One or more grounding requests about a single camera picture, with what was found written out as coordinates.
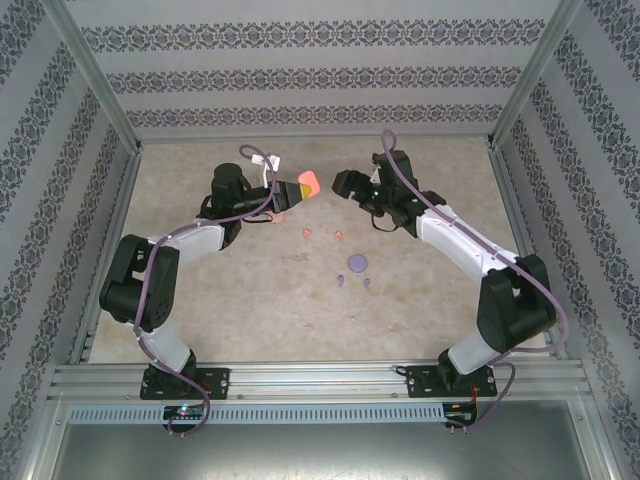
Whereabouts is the aluminium side rail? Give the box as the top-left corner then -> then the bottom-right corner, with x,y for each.
487,144 -> 571,364
67,147 -> 146,365

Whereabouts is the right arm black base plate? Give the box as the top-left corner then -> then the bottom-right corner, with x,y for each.
405,364 -> 499,399

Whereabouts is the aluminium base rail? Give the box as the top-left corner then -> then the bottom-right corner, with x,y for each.
49,362 -> 586,401

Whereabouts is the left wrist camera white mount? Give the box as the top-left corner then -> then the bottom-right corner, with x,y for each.
251,152 -> 282,187

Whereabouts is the grey metal sheet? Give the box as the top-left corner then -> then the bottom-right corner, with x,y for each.
47,399 -> 616,480

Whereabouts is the slotted grey cable duct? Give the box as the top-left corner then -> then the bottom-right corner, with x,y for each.
67,403 -> 446,425

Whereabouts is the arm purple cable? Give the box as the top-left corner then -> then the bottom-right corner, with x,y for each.
381,129 -> 571,434
133,144 -> 282,439

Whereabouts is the small circuit board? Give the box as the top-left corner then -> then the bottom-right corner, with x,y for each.
444,405 -> 479,424
163,404 -> 207,420

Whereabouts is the right wrist black cable loop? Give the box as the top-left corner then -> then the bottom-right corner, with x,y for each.
368,208 -> 400,233

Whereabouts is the left small circuit board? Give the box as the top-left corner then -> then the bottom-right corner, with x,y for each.
163,404 -> 207,420

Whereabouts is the coral rectangular charging case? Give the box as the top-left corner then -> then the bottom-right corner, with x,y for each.
297,170 -> 321,199

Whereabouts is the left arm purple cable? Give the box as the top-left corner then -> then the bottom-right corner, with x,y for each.
133,144 -> 282,439

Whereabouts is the aluminium frame post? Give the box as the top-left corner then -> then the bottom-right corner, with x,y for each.
42,0 -> 144,154
485,0 -> 586,151

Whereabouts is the aluminium frame strut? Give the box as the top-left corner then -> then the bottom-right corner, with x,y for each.
569,394 -> 631,480
12,392 -> 71,480

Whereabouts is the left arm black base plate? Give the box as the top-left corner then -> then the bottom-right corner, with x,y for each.
139,367 -> 232,401

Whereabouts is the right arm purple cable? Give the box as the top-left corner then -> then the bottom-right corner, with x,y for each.
381,129 -> 571,434

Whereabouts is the right small circuit board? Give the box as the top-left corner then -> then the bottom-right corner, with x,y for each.
444,405 -> 479,424

